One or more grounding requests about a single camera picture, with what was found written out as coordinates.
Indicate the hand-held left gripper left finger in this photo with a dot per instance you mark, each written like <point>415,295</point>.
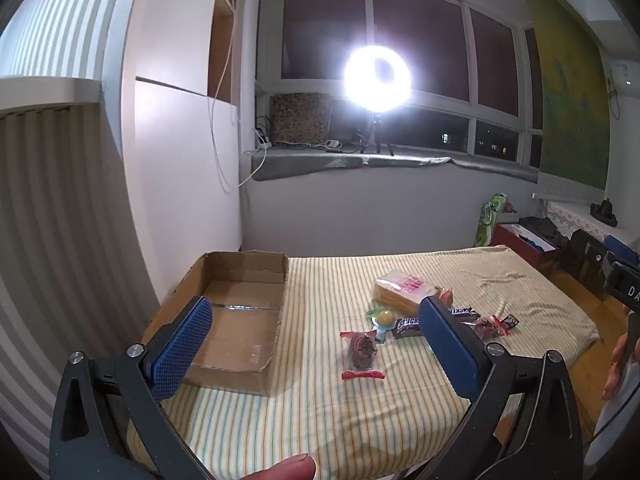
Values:
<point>181,347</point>

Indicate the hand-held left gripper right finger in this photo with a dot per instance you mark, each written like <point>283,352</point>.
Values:
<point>450,352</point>

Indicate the purple chocolate bar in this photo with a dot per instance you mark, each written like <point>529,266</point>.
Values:
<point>465,312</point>

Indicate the clear candy packet red ends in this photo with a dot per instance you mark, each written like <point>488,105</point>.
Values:
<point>487,326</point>
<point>362,350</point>

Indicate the Snickers bar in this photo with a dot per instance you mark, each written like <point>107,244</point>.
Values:
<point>407,328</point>

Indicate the cardboard box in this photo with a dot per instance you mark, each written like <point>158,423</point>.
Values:
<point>235,320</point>

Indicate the small black snack packet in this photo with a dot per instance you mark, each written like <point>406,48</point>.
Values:
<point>511,321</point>

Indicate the green yellow toy candy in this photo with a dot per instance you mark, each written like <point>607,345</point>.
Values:
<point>384,319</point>

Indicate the sliced bread packet pink label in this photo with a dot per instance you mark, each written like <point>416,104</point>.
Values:
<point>400,287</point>

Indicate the person's right forearm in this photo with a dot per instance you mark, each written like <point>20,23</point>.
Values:
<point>617,430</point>

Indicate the person's right hand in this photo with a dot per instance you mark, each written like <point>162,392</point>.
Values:
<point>616,367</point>

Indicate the person's left hand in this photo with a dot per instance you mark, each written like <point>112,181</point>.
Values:
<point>282,469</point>

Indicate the black chair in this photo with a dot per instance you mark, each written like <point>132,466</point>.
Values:
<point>585,260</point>

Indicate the dark figurine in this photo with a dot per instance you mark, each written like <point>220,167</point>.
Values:
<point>604,212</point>

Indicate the white lace cloth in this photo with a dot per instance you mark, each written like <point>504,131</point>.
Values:
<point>570,217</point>

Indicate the dark cloth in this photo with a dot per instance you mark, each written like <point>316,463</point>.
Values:
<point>542,230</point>

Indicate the red box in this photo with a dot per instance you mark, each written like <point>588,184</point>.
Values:
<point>520,252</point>

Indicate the striped yellow bed sheet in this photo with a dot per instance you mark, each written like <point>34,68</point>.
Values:
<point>325,410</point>

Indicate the green paper bag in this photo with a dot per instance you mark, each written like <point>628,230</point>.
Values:
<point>487,220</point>

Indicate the white power strip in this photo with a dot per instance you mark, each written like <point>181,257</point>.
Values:
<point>263,139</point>

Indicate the black tripod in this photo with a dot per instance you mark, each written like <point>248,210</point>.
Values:
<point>376,135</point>

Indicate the white adapter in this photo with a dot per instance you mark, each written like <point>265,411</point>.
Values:
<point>333,144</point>

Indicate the white framed window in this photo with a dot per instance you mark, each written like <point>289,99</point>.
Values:
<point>425,110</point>

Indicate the patterned brown cushion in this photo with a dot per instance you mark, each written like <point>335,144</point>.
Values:
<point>301,119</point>

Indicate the green wall poster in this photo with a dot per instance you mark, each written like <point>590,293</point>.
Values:
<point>570,100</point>

